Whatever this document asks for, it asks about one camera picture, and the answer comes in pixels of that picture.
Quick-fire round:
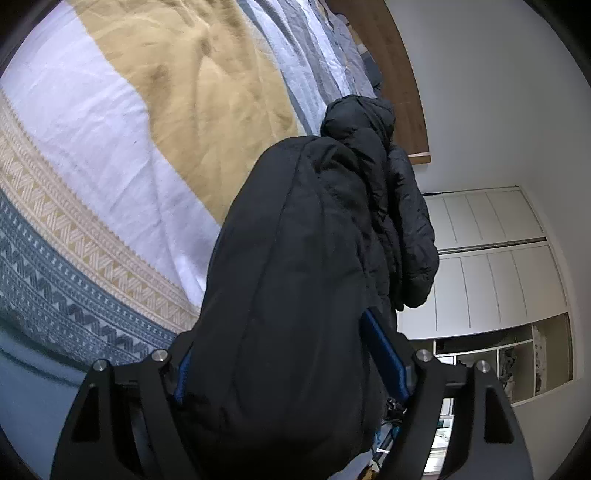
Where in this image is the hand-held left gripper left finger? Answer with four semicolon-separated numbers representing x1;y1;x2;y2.
51;330;205;480

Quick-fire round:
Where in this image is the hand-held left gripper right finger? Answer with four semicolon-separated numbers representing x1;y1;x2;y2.
360;308;534;480

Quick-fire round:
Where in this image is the open white shelf unit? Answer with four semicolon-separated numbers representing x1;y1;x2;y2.
427;311;576;476

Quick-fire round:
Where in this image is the wooden headboard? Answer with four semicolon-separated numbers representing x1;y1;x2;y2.
325;0;432;164

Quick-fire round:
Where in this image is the white sliding wardrobe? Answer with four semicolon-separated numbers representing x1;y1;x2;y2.
396;186;574;343

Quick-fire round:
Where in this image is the light blue blanket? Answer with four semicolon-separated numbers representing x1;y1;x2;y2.
0;318;89;445

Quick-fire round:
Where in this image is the lavender pillow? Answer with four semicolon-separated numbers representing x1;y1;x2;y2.
330;11;372;90

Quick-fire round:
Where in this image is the striped duvet cover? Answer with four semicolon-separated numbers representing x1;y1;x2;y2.
0;0;385;371

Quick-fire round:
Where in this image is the black puffer jacket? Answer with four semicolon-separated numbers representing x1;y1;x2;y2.
178;95;440;480

